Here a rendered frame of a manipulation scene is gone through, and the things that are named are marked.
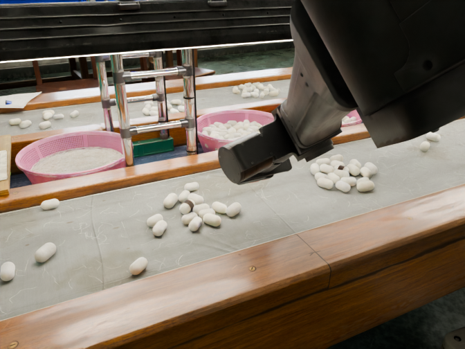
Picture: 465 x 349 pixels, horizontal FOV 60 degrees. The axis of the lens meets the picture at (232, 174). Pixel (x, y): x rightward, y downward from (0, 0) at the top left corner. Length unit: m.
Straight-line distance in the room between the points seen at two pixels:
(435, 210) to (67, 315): 0.63
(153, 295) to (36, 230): 0.31
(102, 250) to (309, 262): 0.34
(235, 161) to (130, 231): 0.28
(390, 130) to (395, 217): 0.59
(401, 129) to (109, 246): 0.60
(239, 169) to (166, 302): 0.20
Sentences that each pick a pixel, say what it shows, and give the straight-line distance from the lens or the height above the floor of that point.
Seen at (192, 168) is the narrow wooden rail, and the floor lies 0.76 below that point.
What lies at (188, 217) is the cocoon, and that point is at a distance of 0.74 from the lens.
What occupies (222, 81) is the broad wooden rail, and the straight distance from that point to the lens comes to 1.65.
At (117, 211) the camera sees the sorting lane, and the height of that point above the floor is 0.74.
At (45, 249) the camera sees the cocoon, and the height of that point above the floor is 0.76.
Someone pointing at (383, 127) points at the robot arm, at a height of 1.09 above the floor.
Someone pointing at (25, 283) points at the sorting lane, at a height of 0.74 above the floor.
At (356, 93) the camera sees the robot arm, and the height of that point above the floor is 1.11.
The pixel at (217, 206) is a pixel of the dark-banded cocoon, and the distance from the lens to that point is 0.76.
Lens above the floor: 1.15
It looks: 27 degrees down
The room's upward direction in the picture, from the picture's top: straight up
